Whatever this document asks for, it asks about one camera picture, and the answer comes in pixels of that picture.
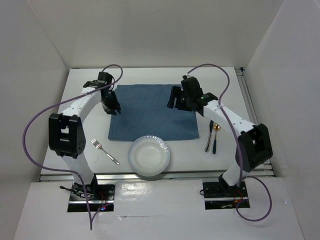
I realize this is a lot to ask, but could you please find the blue cloth placemat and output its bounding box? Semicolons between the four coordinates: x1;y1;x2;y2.
108;84;199;142

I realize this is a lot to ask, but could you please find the silver knife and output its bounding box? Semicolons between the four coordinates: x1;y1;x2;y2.
204;120;214;153

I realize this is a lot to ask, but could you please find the silver fork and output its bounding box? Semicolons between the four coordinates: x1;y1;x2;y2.
91;138;120;166

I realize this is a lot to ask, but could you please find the gold spoon teal handle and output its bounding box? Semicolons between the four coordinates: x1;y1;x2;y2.
212;123;221;155

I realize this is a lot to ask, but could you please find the white ceramic plate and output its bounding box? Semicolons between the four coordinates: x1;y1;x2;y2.
127;135;171;177

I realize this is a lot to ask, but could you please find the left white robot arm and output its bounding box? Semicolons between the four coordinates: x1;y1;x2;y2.
48;71;121;200

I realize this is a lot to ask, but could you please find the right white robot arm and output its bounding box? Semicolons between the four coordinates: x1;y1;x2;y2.
167;75;273;196

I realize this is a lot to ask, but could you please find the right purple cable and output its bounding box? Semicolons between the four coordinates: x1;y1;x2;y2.
183;63;273;222

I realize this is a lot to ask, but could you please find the purple cable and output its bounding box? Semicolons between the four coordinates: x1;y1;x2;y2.
22;64;124;231
183;63;273;222

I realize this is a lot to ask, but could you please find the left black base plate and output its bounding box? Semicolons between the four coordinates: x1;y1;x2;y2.
59;184;116;213

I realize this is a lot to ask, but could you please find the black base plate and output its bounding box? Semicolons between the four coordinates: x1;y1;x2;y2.
199;182;250;210
59;184;116;213

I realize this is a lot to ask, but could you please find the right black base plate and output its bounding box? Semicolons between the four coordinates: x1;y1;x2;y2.
199;182;250;210

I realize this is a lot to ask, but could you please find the aluminium frame rail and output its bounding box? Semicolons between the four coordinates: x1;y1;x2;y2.
234;67;275;178

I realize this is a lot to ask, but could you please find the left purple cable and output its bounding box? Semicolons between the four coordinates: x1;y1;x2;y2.
22;64;124;231

